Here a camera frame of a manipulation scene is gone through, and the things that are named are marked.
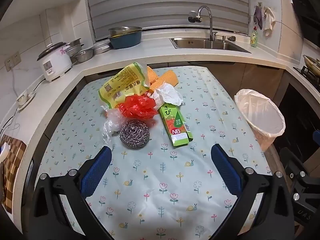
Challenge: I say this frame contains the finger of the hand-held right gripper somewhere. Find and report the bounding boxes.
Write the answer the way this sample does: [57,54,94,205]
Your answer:
[291,179,320,230]
[279,147,320,182]

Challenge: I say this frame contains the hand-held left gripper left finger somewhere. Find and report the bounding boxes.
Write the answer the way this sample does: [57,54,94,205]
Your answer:
[32,145,113,240]

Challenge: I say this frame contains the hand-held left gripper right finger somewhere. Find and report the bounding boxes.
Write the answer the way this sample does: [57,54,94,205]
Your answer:
[211,144,298,240]

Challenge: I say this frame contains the beige trash bin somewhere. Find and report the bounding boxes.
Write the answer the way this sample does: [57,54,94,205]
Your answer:
[246,120,284,152]

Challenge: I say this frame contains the clear plastic bag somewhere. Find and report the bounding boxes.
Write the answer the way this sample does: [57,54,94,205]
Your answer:
[101,106,125,145]

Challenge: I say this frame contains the steel wool scourer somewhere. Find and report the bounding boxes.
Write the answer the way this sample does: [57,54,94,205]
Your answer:
[119,120,150,149]

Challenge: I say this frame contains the green cardboard box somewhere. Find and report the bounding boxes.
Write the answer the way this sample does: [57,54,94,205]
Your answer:
[159,102,194,148]

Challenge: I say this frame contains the red plastic bag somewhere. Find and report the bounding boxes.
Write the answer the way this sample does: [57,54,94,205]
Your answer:
[117,94,162,119]

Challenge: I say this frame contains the yellow green snack bag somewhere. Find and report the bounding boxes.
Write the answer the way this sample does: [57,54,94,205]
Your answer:
[98,62,150,109]

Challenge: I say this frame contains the orange wavy sponge cloth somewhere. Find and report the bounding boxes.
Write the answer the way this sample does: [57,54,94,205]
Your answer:
[149,70,179,91]

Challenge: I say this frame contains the black oven front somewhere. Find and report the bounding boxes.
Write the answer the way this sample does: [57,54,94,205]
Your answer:
[275,85,320,165]

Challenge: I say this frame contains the floral tablecloth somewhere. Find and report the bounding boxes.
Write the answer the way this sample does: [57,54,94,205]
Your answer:
[32,65,273,240]

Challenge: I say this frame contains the checkered wooden cutting board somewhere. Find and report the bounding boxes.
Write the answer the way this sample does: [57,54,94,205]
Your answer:
[0,134,27,213]

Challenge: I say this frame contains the black gas stove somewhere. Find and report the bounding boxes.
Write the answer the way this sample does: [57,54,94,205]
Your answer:
[293,66,320,93]

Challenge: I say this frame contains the white blue plastic item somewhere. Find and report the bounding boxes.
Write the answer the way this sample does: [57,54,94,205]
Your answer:
[0,142,10,164]

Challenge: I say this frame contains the white crumpled tissue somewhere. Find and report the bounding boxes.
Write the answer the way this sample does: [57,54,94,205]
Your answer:
[151,84,183,110]

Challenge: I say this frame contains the white power strip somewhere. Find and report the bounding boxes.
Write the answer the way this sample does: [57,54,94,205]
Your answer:
[16,90,37,110]

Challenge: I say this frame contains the steel wok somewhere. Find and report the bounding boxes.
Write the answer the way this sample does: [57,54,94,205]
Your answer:
[303,54,320,77]

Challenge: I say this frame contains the white rice cooker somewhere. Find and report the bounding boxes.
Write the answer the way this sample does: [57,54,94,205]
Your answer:
[37,42,73,82]

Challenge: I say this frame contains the small steel bowl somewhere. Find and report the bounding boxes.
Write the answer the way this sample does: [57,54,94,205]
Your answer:
[74,49,95,64]

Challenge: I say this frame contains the steel pan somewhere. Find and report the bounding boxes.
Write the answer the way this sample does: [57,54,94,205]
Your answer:
[91,41,112,55]

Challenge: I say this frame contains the stacked steel pots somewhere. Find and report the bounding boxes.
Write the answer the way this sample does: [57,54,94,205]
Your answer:
[65,38,85,64]

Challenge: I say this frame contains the steel sink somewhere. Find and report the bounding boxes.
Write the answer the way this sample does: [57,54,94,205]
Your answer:
[169,37,252,54]

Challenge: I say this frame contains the green dish soap bottle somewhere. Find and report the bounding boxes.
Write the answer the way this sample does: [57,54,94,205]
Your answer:
[250,26,258,47]

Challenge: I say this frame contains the blue plastic basin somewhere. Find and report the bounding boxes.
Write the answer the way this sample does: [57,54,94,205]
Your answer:
[109,30,143,50]

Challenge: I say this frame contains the large steel bowl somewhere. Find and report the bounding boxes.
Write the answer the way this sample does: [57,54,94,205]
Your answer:
[108,26,143,37]

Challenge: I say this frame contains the white hanging cloth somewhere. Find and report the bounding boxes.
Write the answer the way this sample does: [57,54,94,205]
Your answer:
[263,7,276,37]

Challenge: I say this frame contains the black range hood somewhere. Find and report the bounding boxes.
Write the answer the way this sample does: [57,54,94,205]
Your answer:
[289,0,320,48]

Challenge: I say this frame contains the purple hanging cloth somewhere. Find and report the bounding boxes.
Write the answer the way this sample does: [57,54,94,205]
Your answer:
[253,5,263,30]

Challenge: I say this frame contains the chrome faucet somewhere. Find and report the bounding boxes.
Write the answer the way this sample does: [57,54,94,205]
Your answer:
[188,5,218,42]

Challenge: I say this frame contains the grey window blind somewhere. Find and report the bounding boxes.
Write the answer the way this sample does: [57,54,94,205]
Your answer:
[86,0,251,42]

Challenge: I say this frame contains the white cable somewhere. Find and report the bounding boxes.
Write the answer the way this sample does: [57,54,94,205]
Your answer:
[0,105,28,140]

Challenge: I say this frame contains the white wall socket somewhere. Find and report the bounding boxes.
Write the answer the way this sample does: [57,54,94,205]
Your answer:
[4,51,22,72]

